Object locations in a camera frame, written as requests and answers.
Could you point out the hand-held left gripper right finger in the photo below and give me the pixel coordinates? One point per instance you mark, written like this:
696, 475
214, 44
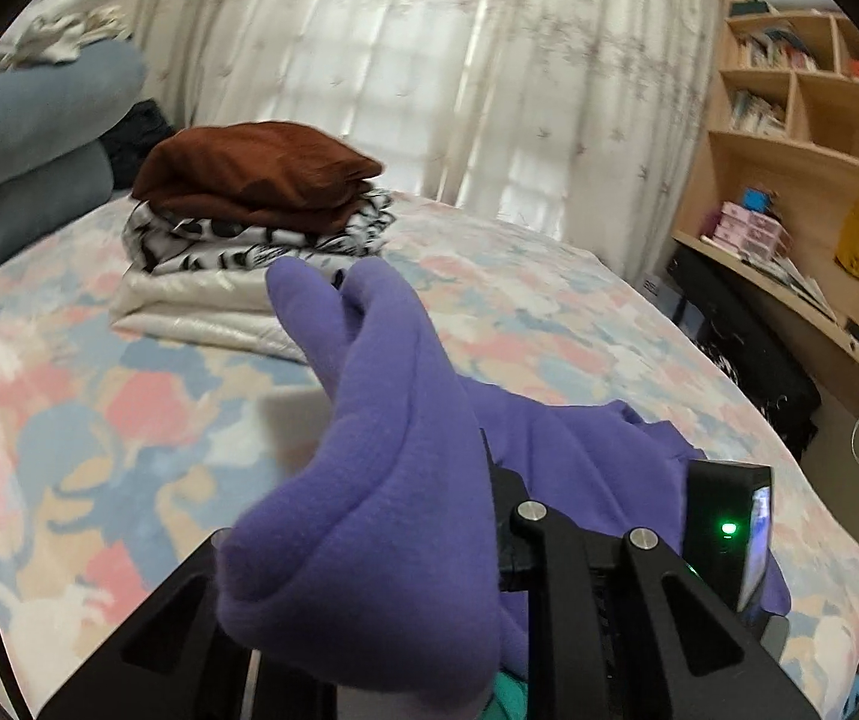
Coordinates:
508, 532

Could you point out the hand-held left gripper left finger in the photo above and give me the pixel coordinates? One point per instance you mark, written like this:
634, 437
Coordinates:
174, 697

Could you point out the purple hoodie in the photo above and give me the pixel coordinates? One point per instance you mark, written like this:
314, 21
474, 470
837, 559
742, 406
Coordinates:
399, 502

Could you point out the black bag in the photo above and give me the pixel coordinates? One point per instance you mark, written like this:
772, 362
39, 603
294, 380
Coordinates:
759, 382

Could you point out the teal cloth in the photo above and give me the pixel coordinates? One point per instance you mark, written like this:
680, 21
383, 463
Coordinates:
508, 697

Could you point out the wooden desk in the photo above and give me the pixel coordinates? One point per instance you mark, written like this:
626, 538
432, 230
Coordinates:
812, 345

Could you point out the papers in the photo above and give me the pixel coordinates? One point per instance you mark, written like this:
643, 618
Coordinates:
801, 285

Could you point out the stack of pink boxes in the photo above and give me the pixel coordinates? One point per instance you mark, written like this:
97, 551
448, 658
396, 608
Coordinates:
744, 229

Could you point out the small blue box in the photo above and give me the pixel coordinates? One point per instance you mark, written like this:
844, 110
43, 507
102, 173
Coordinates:
757, 199

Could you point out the folded black white patterned garment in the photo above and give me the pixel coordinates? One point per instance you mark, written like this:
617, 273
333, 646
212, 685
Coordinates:
354, 232

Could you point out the row of books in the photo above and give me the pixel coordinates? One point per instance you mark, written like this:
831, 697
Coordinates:
756, 112
774, 49

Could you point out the folded cream garment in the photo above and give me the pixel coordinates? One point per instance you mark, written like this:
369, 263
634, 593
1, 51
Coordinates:
189, 300

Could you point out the wooden bookshelf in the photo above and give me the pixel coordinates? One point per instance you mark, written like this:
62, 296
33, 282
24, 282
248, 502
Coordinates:
819, 112

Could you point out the folded brown garment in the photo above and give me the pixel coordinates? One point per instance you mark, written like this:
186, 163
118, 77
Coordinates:
249, 172

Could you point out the white floral curtain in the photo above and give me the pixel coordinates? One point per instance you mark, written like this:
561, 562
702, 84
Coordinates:
399, 52

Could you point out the black cloth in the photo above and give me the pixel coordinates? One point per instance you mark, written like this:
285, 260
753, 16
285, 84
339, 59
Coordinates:
137, 142

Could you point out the grey blue pillows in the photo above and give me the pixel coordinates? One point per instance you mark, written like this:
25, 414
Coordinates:
24, 142

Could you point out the white cloth pile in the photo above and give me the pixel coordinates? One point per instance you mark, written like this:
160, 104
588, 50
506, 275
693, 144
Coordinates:
69, 15

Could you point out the white wall outlet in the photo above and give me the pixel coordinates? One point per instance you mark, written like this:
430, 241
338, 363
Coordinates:
652, 286

